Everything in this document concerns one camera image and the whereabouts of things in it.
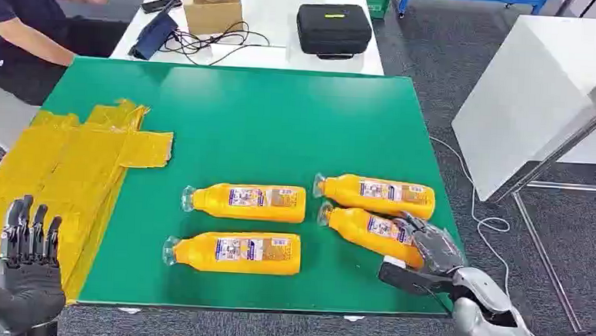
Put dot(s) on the dark blue pouch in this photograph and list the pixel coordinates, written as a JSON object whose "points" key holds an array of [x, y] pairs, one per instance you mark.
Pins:
{"points": [[154, 34]]}

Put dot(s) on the brown cardboard box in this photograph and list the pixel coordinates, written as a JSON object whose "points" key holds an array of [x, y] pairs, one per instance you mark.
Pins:
{"points": [[211, 17]]}

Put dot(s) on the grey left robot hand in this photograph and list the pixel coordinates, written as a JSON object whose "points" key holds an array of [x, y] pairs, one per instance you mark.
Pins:
{"points": [[31, 285]]}

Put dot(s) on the yellow plastic sheet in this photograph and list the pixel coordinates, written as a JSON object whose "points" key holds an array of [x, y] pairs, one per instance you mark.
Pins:
{"points": [[47, 174]]}

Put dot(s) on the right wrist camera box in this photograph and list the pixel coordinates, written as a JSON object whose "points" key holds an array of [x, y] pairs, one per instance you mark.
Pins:
{"points": [[409, 281]]}

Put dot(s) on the orange drink bottle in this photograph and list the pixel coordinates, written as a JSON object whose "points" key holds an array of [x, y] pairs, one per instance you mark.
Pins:
{"points": [[348, 190], [351, 228], [196, 253], [209, 203]]}

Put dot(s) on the black phone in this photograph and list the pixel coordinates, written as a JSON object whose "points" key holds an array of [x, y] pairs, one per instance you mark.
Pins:
{"points": [[161, 4]]}

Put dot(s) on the green crate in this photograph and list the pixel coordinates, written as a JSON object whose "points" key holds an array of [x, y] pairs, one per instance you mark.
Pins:
{"points": [[375, 2]]}

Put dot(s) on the black carry case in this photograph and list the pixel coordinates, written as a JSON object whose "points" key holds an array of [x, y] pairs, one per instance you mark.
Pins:
{"points": [[333, 33]]}

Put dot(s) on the green table mat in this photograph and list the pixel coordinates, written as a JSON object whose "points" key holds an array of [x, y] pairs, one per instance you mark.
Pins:
{"points": [[259, 129]]}

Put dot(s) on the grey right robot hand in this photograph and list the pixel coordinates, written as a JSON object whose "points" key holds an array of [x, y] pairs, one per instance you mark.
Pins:
{"points": [[439, 248]]}

